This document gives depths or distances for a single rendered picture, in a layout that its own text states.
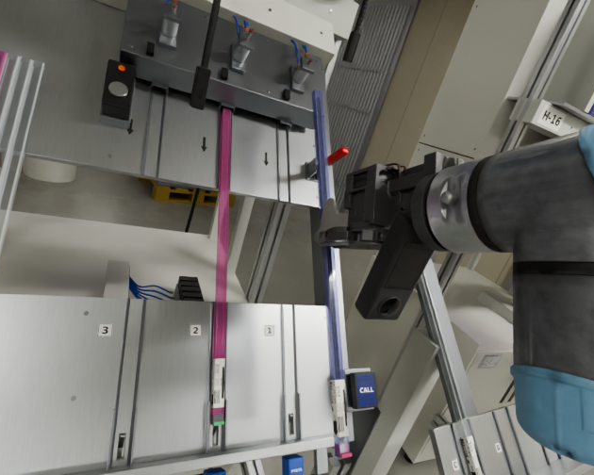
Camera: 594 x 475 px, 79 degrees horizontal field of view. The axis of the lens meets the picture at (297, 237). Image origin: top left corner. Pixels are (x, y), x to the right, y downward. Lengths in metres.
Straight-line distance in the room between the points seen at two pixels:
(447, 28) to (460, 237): 4.07
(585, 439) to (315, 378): 0.40
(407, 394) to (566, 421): 0.58
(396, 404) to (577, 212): 0.66
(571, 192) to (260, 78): 0.52
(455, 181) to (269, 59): 0.48
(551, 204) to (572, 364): 0.09
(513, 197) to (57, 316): 0.48
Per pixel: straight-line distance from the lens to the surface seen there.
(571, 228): 0.25
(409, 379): 0.81
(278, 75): 0.69
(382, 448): 0.91
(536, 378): 0.26
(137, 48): 0.62
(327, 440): 0.59
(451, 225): 0.30
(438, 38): 4.35
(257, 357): 0.55
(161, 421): 0.52
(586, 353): 0.25
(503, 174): 0.28
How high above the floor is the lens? 1.14
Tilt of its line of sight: 19 degrees down
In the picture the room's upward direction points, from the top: 18 degrees clockwise
